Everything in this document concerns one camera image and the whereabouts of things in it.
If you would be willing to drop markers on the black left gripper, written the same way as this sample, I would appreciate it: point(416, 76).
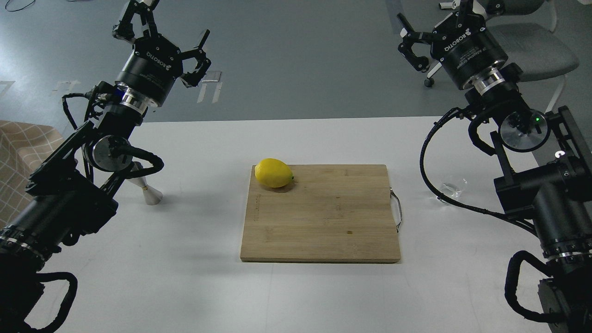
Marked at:
point(155, 63)

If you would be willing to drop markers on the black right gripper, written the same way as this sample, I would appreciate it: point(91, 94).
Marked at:
point(469, 51)

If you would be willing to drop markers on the steel double jigger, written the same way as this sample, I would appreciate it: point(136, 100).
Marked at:
point(151, 195)

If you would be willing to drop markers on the small clear glass cup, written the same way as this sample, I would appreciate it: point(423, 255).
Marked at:
point(453, 186)

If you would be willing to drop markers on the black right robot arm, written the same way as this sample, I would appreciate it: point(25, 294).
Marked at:
point(544, 158)

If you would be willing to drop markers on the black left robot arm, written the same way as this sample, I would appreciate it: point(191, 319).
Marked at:
point(73, 190)

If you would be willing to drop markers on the grey office chair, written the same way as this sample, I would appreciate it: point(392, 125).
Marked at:
point(535, 53)

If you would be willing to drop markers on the beige checkered cloth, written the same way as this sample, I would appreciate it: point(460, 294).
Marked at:
point(23, 148)

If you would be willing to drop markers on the yellow lemon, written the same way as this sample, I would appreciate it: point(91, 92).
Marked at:
point(273, 173)

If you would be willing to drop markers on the bamboo cutting board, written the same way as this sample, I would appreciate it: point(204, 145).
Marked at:
point(327, 214)

